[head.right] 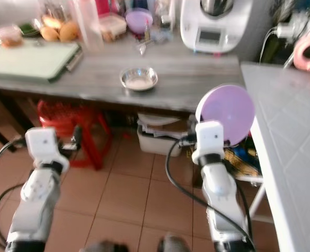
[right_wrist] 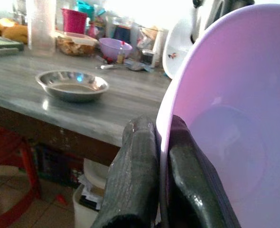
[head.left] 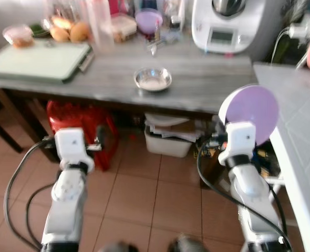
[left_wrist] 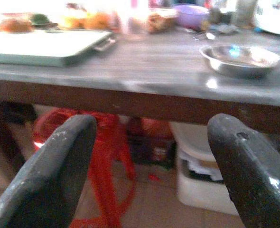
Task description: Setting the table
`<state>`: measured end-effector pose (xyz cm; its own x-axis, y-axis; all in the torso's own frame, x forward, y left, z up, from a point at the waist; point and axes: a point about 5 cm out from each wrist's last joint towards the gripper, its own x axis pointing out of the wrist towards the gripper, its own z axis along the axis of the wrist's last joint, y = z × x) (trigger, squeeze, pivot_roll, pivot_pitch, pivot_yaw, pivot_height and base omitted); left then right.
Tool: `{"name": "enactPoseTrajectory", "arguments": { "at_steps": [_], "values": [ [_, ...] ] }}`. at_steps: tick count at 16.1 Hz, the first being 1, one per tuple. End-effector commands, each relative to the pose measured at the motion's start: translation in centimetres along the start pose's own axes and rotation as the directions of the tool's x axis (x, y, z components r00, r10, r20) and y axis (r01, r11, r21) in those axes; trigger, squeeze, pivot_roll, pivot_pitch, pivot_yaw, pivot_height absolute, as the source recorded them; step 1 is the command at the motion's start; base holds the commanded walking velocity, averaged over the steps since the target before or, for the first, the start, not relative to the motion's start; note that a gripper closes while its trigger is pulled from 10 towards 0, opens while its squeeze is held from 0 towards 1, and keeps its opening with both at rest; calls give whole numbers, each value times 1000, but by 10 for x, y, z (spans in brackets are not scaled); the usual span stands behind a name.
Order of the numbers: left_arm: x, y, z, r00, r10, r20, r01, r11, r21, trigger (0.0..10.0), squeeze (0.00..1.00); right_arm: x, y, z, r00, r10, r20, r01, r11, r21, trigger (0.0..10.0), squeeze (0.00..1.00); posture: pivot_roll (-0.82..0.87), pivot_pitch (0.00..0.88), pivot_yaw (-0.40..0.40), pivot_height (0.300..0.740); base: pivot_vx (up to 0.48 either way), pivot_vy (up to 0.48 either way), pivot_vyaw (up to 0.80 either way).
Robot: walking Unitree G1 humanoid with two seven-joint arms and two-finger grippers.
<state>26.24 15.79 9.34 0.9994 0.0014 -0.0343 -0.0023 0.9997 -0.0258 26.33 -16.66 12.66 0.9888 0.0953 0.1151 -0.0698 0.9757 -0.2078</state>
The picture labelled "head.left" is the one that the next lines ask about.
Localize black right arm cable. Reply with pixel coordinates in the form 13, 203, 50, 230
197, 138, 293, 252

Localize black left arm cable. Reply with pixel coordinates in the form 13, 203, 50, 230
3, 138, 57, 251

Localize white tiled table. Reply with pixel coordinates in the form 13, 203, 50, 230
253, 62, 310, 252

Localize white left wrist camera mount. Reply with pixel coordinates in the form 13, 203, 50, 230
54, 128, 96, 172

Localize clear lidded food box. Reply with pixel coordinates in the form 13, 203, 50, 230
110, 14, 139, 44

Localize pale green cutting board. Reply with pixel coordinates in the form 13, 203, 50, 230
0, 41, 94, 85

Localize white power adapter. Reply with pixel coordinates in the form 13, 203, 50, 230
288, 20, 310, 40

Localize purple plastic bowl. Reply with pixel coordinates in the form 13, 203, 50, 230
135, 8, 164, 37

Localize clear plastic bottle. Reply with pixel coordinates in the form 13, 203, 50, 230
86, 0, 115, 53

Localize grey robot foot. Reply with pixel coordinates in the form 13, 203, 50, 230
168, 236, 209, 252
96, 241, 141, 252

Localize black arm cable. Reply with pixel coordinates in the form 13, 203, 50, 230
3, 138, 57, 251
197, 138, 293, 252

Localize red plastic stool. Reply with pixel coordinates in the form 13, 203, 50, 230
46, 100, 120, 172

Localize grey left robot foot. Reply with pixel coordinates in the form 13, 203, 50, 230
96, 241, 141, 252

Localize large orange fruit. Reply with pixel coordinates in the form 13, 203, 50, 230
69, 21, 91, 43

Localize grey wooden table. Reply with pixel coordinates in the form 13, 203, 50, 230
0, 31, 274, 163

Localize grey right robot foot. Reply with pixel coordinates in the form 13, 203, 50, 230
168, 236, 209, 252

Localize small metal bowl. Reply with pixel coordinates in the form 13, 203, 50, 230
133, 67, 173, 92

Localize white kitchen cooking machine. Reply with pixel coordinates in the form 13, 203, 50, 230
191, 0, 283, 56

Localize white plastic storage bin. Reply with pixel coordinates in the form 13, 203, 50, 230
144, 112, 198, 159

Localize round purple plate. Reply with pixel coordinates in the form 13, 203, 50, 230
218, 85, 280, 147

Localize clear food container red rim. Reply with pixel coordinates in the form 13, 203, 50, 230
2, 24, 35, 49

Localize small orange fruit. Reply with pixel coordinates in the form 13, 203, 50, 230
49, 26, 71, 43

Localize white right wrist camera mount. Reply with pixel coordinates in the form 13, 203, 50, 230
218, 122, 258, 166

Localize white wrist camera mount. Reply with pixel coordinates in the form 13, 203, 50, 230
218, 122, 258, 166
54, 128, 96, 172

